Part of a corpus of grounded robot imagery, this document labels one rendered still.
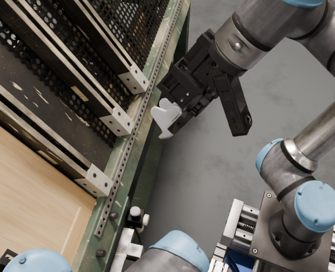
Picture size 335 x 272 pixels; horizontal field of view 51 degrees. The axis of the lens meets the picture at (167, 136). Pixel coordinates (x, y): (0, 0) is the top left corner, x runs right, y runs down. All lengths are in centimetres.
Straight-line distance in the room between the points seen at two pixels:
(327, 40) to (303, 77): 257
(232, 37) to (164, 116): 19
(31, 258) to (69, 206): 82
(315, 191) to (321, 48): 50
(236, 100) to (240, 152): 195
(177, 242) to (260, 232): 68
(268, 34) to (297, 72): 265
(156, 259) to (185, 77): 27
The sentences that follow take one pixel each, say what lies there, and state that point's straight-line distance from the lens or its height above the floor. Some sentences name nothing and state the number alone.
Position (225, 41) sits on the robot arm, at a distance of 51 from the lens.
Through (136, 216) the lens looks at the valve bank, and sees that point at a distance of 140.
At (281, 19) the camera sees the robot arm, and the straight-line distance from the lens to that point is 49.
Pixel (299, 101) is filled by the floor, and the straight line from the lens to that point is 292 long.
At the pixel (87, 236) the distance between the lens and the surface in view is 127.
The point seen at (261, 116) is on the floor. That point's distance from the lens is 273.
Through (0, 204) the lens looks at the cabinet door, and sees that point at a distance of 109.
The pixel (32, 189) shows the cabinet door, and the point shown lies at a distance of 115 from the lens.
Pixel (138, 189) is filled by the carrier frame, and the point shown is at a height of 18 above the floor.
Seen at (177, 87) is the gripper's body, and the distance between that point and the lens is 56.
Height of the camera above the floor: 207
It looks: 55 degrees down
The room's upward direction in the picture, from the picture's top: straight up
